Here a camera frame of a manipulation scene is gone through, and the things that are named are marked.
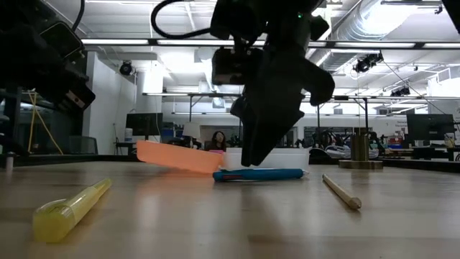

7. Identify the natural wood pencil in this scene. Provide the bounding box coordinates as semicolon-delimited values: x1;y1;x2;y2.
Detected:
321;173;363;212

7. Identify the black beam with light strips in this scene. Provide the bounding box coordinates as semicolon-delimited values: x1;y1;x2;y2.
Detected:
80;37;460;50

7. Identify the black monitor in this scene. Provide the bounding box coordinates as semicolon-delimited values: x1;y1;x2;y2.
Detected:
125;112;164;142
405;113;456;142

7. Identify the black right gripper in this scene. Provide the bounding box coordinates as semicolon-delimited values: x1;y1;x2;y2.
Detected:
229;46;336;167

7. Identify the silver ventilation duct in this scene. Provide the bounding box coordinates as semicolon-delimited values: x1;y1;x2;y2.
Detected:
323;0;418;75

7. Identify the yellow highlighter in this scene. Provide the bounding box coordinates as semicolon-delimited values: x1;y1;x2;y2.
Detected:
32;177;114;244

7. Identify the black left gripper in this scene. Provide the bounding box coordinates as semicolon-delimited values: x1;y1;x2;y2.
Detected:
37;20;96;112

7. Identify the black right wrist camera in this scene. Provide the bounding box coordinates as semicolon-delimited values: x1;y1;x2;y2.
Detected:
211;47;265;86

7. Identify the grey office chair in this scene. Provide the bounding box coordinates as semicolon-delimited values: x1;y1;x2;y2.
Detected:
67;135;99;156

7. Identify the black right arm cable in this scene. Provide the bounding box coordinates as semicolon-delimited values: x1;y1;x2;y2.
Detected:
149;0;216;40

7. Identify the blue pen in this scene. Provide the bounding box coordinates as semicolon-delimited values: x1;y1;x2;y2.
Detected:
212;168;310;183

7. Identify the person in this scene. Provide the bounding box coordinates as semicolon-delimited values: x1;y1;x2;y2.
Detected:
204;129;228;152

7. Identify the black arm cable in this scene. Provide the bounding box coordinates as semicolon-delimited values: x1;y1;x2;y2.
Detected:
70;0;86;33
149;0;216;40

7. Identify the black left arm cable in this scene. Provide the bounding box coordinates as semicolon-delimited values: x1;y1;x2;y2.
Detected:
70;0;86;33

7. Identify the black ceiling camera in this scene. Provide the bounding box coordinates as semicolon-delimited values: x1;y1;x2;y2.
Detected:
119;60;134;77
353;51;385;74

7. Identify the clear plastic box orange lid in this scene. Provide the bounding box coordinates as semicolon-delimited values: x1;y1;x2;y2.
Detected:
135;140;311;175

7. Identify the yellow extension cable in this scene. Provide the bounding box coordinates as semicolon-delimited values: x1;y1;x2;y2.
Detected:
27;91;65;156

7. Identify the white lamp shade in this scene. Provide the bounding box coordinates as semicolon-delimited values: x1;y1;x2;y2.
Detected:
182;121;201;138

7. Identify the black aluminium table frame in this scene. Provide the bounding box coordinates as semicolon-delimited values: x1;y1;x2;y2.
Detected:
0;153;460;173

